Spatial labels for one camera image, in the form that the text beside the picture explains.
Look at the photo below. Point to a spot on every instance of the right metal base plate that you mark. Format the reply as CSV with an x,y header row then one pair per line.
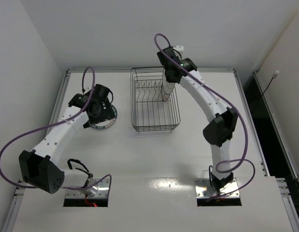
x,y
205,191

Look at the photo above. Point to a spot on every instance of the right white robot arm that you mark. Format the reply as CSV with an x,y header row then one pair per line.
x,y
222,118

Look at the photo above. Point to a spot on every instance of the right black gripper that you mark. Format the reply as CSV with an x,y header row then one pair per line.
x,y
170,77

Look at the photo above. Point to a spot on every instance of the metal base plate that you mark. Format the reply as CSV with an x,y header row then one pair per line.
x,y
205,191
97,192

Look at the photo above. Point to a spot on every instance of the blue rimmed plate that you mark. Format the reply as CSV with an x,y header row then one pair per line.
x,y
111,118

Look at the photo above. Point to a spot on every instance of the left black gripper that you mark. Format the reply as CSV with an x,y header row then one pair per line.
x,y
106,112

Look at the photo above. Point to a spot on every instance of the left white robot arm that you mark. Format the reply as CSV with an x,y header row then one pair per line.
x,y
39,166

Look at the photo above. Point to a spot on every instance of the black wire dish rack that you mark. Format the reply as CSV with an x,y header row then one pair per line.
x,y
149,112

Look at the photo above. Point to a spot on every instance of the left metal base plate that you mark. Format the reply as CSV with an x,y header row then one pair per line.
x,y
97,192

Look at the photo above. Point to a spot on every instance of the orange sunburst pattern plate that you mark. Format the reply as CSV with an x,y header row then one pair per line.
x,y
167,88

